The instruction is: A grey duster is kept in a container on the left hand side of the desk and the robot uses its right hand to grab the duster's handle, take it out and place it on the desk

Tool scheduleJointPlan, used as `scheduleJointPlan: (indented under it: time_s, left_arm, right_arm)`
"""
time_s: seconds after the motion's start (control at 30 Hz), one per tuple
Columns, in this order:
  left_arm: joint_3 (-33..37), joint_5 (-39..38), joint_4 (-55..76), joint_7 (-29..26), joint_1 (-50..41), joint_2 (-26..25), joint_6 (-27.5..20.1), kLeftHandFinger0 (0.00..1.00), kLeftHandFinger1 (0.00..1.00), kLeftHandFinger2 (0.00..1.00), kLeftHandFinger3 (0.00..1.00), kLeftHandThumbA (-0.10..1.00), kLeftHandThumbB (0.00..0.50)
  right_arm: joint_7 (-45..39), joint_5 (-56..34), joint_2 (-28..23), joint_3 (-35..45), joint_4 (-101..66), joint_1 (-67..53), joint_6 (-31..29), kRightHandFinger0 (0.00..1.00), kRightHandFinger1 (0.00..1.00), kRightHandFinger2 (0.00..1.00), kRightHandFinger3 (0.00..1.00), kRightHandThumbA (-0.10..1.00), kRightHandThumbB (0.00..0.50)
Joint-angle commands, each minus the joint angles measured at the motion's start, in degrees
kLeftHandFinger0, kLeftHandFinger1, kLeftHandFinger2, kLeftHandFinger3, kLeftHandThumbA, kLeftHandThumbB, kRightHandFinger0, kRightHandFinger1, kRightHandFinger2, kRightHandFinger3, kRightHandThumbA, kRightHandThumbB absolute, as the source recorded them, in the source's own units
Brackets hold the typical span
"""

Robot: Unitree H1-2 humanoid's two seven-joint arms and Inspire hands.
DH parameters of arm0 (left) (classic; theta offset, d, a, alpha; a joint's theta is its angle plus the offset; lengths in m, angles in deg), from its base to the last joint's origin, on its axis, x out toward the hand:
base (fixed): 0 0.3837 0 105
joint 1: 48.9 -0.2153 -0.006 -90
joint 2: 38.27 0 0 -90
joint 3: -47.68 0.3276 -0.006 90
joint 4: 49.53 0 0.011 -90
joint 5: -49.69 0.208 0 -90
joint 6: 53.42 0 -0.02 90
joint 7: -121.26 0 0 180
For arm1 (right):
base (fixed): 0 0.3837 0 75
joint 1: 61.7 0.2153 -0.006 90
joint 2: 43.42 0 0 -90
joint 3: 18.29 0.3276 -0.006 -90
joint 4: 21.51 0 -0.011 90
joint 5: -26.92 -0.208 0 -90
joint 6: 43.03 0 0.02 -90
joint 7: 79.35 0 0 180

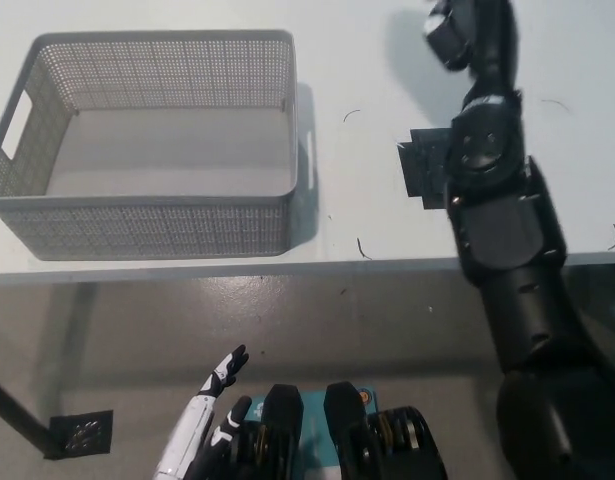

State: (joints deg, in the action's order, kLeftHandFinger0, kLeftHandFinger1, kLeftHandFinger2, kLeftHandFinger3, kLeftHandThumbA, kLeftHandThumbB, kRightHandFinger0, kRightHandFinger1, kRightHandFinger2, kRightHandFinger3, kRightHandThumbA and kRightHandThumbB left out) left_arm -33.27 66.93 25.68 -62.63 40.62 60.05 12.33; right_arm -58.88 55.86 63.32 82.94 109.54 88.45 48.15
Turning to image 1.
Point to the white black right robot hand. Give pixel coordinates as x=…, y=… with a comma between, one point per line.
x=467, y=30

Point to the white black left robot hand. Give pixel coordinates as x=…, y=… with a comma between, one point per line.
x=187, y=430

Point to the black tape patch on desk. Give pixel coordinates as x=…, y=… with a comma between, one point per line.
x=427, y=170

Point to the black teal robot torso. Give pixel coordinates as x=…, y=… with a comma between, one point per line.
x=347, y=440

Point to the black floor plate with screws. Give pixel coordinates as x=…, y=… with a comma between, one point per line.
x=82, y=434

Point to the grey perforated plastic basket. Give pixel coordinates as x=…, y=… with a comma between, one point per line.
x=152, y=222

